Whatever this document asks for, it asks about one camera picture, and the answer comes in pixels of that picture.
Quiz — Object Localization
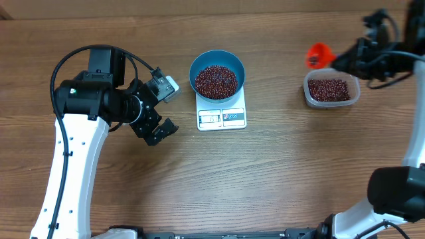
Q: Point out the red measuring scoop blue handle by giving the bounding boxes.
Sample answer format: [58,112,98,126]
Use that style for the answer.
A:
[305,42,337,70]

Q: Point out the beans in blue bowl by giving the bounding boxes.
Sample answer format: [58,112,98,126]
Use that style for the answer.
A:
[195,65,238,100]

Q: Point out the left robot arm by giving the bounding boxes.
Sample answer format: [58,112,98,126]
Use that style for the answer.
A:
[31,44,180,238]

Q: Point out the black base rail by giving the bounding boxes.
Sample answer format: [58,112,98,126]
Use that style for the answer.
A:
[91,225,333,239]

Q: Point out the white kitchen scale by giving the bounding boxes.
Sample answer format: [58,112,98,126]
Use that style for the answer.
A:
[196,87,248,131]

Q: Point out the clear plastic container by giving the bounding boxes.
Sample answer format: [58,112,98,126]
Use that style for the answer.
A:
[303,68,361,108]

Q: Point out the blue bowl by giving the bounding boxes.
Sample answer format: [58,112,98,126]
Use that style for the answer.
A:
[189,50,246,103]

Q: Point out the red adzuki beans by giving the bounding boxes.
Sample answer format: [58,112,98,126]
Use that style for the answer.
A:
[307,78,351,102]

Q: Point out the beans in red scoop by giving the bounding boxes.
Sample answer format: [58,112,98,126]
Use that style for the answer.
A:
[308,56,319,67]

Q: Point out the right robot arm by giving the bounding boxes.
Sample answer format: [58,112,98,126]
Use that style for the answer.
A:
[305,0,424,238]

